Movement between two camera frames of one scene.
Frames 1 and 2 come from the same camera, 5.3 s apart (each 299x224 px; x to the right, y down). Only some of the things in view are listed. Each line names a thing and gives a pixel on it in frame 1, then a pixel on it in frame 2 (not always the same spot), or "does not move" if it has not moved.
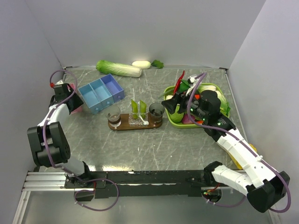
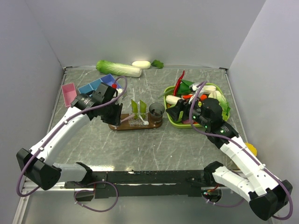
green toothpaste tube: (143, 106) does not move
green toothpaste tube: (134, 109) does not move
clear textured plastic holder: (138, 119) does not move
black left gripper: (78, 101) to (116, 120)
